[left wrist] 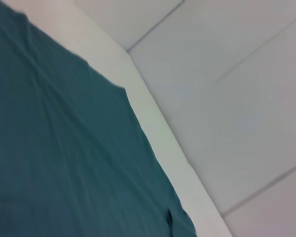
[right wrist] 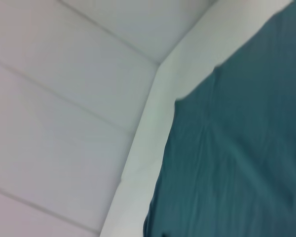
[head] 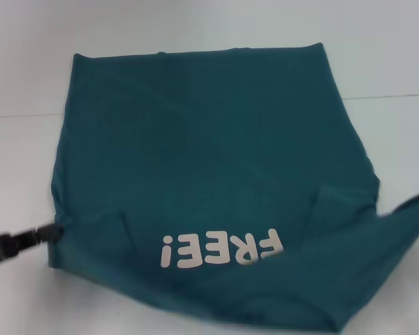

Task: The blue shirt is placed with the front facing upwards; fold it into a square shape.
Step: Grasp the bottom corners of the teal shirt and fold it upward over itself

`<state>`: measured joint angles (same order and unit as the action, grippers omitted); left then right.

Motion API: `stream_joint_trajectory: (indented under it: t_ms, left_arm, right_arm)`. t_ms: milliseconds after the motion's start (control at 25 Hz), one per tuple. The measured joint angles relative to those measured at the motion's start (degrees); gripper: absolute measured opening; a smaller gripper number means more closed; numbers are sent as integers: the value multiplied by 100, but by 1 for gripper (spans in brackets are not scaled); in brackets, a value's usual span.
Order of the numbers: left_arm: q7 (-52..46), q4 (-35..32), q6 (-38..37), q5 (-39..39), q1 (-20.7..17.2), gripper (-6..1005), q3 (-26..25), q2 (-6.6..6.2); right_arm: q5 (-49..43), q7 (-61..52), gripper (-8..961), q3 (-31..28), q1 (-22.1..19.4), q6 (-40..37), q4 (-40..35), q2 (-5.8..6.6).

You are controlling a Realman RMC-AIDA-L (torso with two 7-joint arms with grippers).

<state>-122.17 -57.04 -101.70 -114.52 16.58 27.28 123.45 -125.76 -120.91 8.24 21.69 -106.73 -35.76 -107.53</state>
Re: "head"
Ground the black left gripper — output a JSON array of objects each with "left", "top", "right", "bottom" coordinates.
[{"left": 0, "top": 223, "right": 64, "bottom": 269}]

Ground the teal blue printed t-shirt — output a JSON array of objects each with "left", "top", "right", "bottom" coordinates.
[{"left": 45, "top": 42, "right": 419, "bottom": 335}]

